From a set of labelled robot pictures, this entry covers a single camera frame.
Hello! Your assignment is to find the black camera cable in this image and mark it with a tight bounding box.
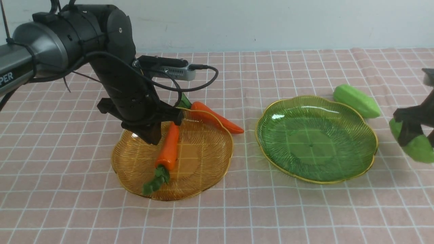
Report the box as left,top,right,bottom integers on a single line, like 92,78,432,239
27,51,219,109

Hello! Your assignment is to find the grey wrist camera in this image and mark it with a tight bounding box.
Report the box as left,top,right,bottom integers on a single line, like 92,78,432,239
132,55,196,81

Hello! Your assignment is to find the orange carrot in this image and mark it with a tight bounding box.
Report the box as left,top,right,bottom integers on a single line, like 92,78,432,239
142,122,179,196
178,93,244,134

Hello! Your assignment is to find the green glass plate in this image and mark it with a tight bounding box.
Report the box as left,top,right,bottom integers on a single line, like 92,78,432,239
255,96,379,184

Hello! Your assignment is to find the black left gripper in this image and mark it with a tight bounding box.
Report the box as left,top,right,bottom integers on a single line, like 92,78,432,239
90,52,184,145

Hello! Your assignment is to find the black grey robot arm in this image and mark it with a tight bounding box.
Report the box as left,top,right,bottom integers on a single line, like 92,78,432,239
0,0,219,145

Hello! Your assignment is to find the amber glass plate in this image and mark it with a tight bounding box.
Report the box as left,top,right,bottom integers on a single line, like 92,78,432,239
111,108,234,201

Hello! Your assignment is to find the green bitter gourd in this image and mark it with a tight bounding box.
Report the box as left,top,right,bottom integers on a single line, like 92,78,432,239
389,118,434,164
333,84,381,119

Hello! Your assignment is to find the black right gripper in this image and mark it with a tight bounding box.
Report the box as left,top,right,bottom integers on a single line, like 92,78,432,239
393,68,434,148

